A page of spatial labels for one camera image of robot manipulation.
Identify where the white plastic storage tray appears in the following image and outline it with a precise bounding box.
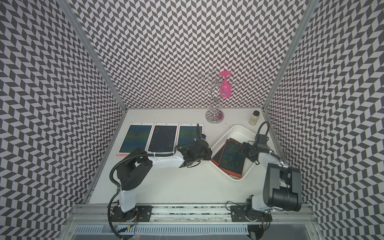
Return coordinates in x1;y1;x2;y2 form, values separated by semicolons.
211;125;256;182

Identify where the red writing tablet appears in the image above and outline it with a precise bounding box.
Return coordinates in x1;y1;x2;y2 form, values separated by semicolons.
211;138;241;167
219;139;246;178

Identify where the pink writing tablet colourful screen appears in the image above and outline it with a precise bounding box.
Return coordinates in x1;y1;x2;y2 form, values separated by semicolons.
116;122;154;157

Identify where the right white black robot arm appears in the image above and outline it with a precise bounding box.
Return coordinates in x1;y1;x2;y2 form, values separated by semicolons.
240;121;302;222

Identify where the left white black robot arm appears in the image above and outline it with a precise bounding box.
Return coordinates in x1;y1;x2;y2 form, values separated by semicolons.
108;125;212;222

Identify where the small glass jar black lid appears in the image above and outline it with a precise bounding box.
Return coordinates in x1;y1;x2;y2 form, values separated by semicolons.
249;111;260;126

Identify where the pink plastic goblet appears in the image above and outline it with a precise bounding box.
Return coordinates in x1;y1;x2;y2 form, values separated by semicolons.
220;71;232;98

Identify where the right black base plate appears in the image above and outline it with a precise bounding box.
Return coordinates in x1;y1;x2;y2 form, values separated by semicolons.
230;205;273;223

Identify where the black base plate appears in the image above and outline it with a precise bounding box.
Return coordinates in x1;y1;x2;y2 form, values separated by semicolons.
230;205;273;223
110;205;153;222

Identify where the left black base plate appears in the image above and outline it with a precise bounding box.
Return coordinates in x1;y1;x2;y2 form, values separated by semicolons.
110;205;153;222

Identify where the aluminium front rail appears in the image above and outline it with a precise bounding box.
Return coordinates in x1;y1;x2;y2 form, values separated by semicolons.
68;203;317;224

